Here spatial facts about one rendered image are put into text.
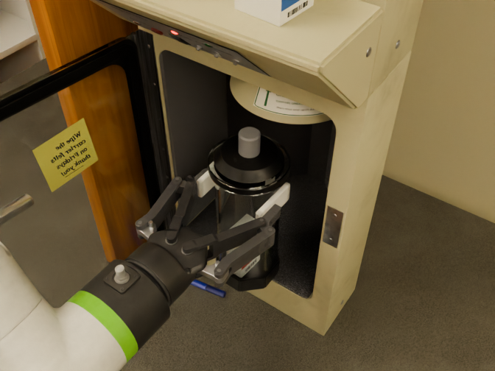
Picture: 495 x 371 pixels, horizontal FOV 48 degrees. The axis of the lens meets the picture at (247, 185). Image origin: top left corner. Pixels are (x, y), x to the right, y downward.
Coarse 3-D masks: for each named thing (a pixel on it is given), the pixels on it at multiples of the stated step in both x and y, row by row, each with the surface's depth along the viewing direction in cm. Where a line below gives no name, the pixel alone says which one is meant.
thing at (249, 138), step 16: (224, 144) 73; (240, 144) 70; (256, 144) 70; (272, 144) 73; (224, 160) 70; (240, 160) 70; (256, 160) 70; (272, 160) 70; (240, 176) 69; (256, 176) 69; (272, 176) 70
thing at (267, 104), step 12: (240, 84) 71; (252, 84) 69; (240, 96) 71; (252, 96) 69; (264, 96) 68; (276, 96) 68; (252, 108) 70; (264, 108) 69; (276, 108) 68; (288, 108) 68; (300, 108) 68; (312, 108) 68; (276, 120) 69; (288, 120) 68; (300, 120) 68; (312, 120) 68; (324, 120) 69
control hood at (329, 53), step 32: (128, 0) 51; (160, 0) 50; (192, 0) 50; (224, 0) 50; (320, 0) 50; (352, 0) 50; (192, 32) 51; (224, 32) 47; (256, 32) 46; (288, 32) 46; (320, 32) 46; (352, 32) 46; (256, 64) 53; (288, 64) 45; (320, 64) 43; (352, 64) 48; (352, 96) 52
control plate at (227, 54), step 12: (96, 0) 58; (120, 12) 60; (132, 12) 55; (144, 24) 61; (156, 24) 56; (168, 36) 63; (180, 36) 57; (192, 36) 53; (204, 48) 58; (216, 48) 54; (228, 60) 60; (240, 60) 55; (264, 72) 57
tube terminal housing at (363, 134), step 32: (384, 0) 49; (416, 0) 56; (384, 32) 52; (224, 64) 66; (384, 64) 56; (288, 96) 63; (320, 96) 60; (384, 96) 61; (352, 128) 60; (384, 128) 67; (352, 160) 63; (384, 160) 74; (352, 192) 67; (352, 224) 74; (320, 256) 77; (352, 256) 83; (320, 288) 82; (352, 288) 94; (320, 320) 87
